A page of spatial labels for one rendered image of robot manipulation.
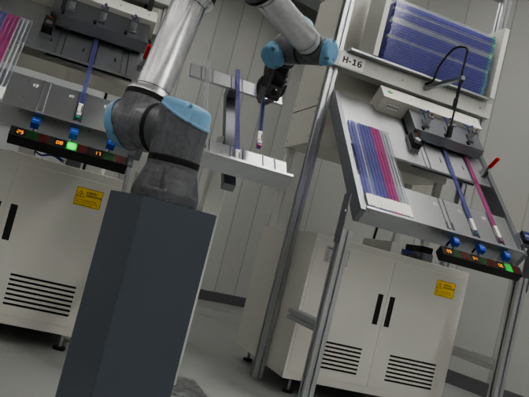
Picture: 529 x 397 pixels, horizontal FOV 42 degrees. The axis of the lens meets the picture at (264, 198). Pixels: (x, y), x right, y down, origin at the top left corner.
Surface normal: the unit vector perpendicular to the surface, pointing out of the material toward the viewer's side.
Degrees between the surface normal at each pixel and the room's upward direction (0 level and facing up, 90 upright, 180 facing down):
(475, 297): 90
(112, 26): 42
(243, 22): 90
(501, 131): 90
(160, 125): 90
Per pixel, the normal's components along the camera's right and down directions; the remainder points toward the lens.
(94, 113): 0.39, -0.71
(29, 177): 0.31, 0.00
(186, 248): 0.56, 0.07
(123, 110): -0.48, -0.36
